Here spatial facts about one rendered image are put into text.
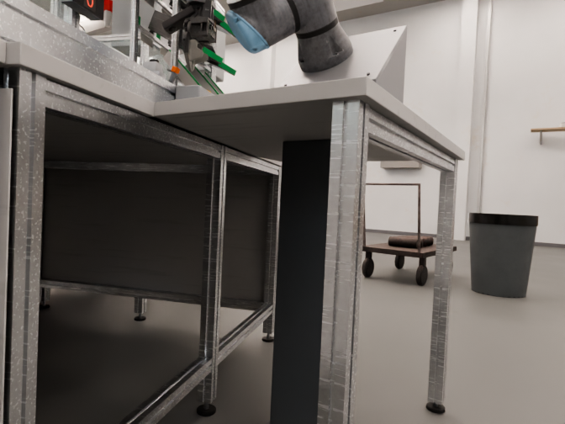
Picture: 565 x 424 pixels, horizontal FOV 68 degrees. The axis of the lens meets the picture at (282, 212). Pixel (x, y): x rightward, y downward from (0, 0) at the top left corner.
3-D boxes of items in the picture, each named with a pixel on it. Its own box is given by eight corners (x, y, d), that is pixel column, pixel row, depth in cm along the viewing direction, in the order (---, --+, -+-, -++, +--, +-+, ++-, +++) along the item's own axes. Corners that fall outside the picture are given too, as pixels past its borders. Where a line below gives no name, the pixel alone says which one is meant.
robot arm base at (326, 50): (358, 40, 117) (349, 4, 111) (345, 66, 107) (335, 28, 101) (309, 51, 124) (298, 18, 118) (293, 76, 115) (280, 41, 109)
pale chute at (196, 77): (223, 116, 163) (230, 107, 162) (204, 108, 151) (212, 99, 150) (183, 69, 170) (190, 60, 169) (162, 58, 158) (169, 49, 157)
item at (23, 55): (284, 166, 201) (284, 161, 201) (19, 64, 55) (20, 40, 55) (39, 160, 234) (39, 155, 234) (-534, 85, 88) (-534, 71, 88)
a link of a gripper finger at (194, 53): (200, 68, 126) (202, 37, 126) (182, 68, 128) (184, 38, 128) (204, 71, 130) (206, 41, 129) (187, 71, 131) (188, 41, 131)
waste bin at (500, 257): (530, 291, 357) (535, 215, 356) (536, 303, 312) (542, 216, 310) (466, 283, 380) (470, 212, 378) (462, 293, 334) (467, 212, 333)
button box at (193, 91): (228, 123, 130) (229, 103, 130) (198, 108, 109) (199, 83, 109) (207, 123, 131) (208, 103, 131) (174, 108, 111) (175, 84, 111)
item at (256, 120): (464, 160, 138) (465, 151, 138) (366, 95, 62) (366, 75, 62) (285, 162, 176) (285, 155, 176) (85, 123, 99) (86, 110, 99)
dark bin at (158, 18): (221, 64, 163) (229, 46, 161) (202, 53, 151) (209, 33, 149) (169, 40, 173) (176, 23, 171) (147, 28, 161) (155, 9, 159)
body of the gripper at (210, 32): (206, 36, 125) (208, -5, 125) (180, 37, 127) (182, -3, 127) (216, 45, 132) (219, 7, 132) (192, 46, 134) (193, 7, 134)
